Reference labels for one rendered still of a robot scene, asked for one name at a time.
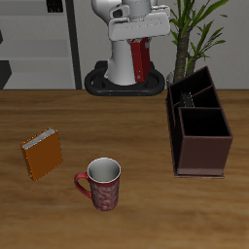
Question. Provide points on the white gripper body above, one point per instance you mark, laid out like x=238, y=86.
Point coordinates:
x=142, y=27

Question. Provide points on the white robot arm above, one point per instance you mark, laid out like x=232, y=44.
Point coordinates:
x=120, y=64

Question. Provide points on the striped book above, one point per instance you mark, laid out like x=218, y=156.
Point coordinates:
x=187, y=99

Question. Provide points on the dark brown desk caddy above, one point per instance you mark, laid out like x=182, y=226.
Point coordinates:
x=201, y=152

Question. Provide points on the orange book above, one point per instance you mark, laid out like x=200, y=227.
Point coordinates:
x=43, y=155

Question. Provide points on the green pot plant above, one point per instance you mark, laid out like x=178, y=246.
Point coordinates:
x=181, y=48

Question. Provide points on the white shelf unit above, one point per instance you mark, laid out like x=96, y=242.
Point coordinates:
x=32, y=45

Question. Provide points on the red patterned mug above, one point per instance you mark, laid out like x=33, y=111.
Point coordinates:
x=105, y=191

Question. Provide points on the black shelf post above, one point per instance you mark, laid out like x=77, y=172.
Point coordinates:
x=75, y=45

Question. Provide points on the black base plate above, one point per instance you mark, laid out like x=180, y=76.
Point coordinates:
x=97, y=85

